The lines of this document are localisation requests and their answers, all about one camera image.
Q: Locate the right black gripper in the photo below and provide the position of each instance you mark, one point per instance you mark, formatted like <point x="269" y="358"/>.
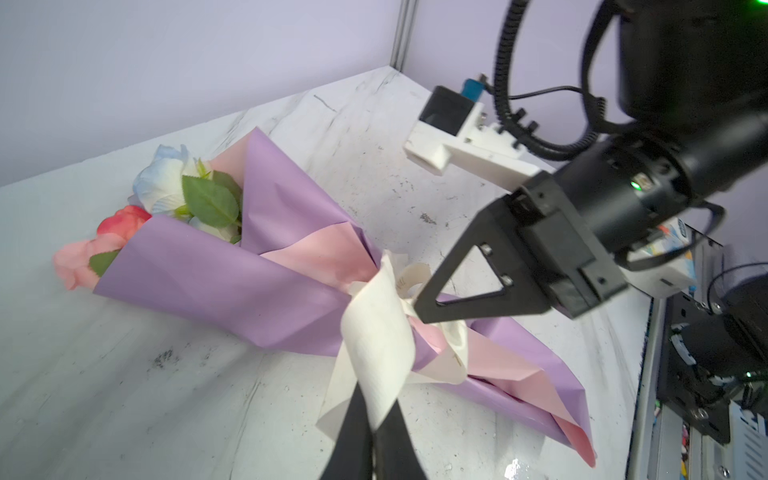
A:
<point x="580" y="223"/>

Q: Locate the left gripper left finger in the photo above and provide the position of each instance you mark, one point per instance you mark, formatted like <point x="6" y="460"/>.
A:
<point x="351" y="458"/>

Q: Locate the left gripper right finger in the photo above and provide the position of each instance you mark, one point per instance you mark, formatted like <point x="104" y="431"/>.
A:
<point x="395" y="457"/>

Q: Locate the cream ribbon roll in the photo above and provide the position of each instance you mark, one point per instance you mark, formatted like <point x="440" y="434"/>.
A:
<point x="385" y="346"/>

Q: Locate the pink purple wrapping paper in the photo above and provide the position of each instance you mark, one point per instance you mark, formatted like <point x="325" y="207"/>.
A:
<point x="285" y="285"/>

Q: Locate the white fake rose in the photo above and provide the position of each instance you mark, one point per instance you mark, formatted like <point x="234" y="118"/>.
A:
<point x="190" y="190"/>

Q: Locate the light pink fake rose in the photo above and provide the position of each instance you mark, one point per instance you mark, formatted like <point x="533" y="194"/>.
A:
<point x="71" y="262"/>

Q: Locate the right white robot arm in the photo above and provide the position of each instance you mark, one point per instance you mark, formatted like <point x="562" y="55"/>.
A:
<point x="675" y="96"/>

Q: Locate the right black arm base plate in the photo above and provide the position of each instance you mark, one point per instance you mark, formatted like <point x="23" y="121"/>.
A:
<point x="707" y="358"/>

